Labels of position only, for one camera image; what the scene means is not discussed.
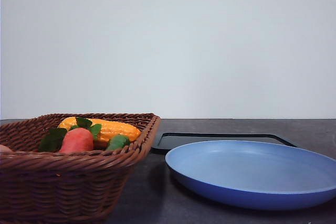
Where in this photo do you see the blue round plate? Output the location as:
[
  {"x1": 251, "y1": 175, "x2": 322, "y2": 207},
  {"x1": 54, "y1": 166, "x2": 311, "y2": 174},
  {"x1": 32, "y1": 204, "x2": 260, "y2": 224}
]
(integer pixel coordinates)
[{"x1": 165, "y1": 141, "x2": 336, "y2": 210}]

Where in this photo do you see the brown egg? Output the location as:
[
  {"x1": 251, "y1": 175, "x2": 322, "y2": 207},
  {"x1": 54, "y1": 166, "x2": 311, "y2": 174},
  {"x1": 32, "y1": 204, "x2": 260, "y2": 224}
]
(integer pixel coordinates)
[{"x1": 0, "y1": 144, "x2": 13, "y2": 153}]

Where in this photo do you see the brown wicker basket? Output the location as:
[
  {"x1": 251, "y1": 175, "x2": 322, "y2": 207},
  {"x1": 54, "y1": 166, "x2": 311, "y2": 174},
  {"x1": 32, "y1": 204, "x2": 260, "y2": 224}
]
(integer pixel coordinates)
[{"x1": 0, "y1": 113, "x2": 161, "y2": 224}]

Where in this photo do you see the black rectangular tray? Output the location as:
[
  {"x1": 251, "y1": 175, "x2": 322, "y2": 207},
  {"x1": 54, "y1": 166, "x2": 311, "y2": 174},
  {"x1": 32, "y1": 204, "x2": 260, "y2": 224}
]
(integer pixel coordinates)
[{"x1": 151, "y1": 133, "x2": 297, "y2": 155}]

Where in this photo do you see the yellow toy corn cob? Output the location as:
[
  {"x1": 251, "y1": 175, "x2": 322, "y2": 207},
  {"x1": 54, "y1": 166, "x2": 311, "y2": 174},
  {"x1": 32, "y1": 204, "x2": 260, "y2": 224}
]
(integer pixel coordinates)
[{"x1": 58, "y1": 117, "x2": 141, "y2": 142}]

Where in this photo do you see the green toy pepper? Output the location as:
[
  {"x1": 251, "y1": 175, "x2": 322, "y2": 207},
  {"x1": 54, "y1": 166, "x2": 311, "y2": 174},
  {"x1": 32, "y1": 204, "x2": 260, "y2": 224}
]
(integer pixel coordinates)
[{"x1": 107, "y1": 134, "x2": 130, "y2": 150}]

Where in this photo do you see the red toy carrot with leaves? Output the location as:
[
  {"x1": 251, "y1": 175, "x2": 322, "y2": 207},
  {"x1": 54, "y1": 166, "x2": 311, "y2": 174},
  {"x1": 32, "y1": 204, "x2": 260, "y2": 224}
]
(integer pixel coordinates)
[{"x1": 39, "y1": 117, "x2": 102, "y2": 153}]

